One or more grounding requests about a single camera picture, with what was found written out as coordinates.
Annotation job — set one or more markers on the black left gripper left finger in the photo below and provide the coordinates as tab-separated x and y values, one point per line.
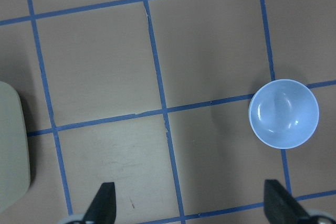
103	208

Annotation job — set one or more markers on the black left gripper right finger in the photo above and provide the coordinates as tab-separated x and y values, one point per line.
280	206

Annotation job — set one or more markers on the blue bowl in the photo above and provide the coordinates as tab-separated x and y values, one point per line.
284	114

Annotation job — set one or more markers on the cream silver toaster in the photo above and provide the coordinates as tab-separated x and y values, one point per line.
15	166

